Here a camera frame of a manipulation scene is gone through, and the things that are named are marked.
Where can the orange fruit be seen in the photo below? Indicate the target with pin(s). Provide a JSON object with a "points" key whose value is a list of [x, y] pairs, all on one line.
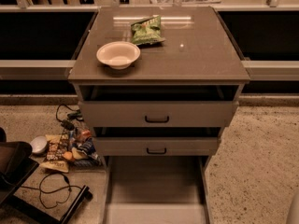
{"points": [[68, 156]]}

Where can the grey bottom drawer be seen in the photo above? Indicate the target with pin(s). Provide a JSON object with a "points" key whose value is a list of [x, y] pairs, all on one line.
{"points": [[156, 190]]}

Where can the brown snack bag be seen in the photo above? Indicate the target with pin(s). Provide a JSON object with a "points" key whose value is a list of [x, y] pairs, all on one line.
{"points": [[54, 160]]}

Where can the grey middle drawer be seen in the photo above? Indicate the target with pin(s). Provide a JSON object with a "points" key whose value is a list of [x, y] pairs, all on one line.
{"points": [[156, 146]]}

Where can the green chip bag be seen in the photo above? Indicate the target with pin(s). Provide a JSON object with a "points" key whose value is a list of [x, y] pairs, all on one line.
{"points": [[147, 31]]}

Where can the small white dome bowl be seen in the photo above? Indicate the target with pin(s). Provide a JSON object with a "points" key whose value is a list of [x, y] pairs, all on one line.
{"points": [[39, 145]]}

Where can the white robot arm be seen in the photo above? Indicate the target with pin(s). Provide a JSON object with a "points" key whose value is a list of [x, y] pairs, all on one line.
{"points": [[293, 214]]}

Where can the grey top drawer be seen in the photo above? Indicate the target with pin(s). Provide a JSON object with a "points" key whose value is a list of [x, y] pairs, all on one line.
{"points": [[157, 114]]}

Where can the grey drawer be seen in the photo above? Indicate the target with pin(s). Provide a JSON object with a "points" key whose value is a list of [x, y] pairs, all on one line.
{"points": [[156, 146], [156, 190], [157, 114]]}

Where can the blue snack packet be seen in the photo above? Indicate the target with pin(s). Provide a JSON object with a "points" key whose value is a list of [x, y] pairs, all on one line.
{"points": [[85, 154]]}

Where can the grey drawer cabinet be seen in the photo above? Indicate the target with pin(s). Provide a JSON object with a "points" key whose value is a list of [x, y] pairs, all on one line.
{"points": [[196, 63]]}

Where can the black chair base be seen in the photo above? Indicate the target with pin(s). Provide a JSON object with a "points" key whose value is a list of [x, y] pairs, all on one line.
{"points": [[15, 167]]}

